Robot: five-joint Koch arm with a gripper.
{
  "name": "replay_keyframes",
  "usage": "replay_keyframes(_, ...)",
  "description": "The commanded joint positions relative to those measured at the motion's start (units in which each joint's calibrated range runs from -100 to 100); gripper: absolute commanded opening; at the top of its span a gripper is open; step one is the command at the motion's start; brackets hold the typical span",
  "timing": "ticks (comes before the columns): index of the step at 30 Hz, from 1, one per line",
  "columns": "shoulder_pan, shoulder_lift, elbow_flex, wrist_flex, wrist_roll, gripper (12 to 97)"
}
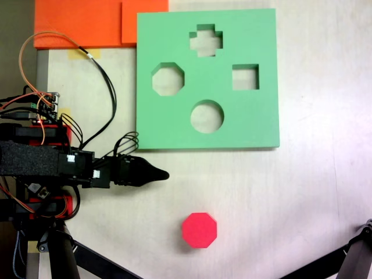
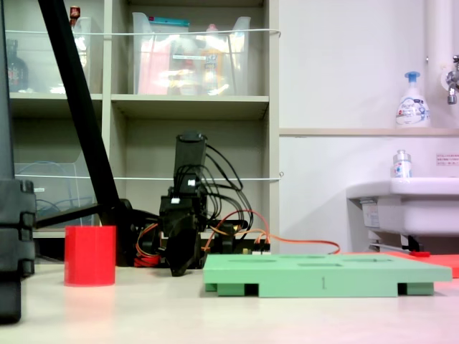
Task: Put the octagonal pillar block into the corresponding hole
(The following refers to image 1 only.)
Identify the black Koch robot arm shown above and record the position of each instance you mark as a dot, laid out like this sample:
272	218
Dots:
32	158

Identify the red octagonal pillar block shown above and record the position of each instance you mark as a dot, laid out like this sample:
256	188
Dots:
200	230

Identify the small orange foam block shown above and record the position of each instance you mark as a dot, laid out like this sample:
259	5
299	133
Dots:
142	20

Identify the black table clamp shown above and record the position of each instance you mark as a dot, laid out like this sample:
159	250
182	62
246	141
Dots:
26	132
37	207

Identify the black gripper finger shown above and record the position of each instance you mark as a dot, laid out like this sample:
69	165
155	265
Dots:
157	174

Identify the circuit board with green terminal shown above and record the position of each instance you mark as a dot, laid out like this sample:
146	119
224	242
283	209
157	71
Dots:
48	109

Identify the green shape sorting board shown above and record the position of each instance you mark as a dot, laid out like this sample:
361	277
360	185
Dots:
250	122

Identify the red base mount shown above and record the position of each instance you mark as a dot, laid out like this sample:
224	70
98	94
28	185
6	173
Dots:
68	203
68	134

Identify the yellow tape strip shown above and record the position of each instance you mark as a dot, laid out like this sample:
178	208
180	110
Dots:
66	111
96	53
32	247

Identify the black tripod legs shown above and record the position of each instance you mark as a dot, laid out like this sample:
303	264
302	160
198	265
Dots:
62	258
356	255

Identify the black circuit board with chips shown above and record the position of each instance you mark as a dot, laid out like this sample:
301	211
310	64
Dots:
37	189

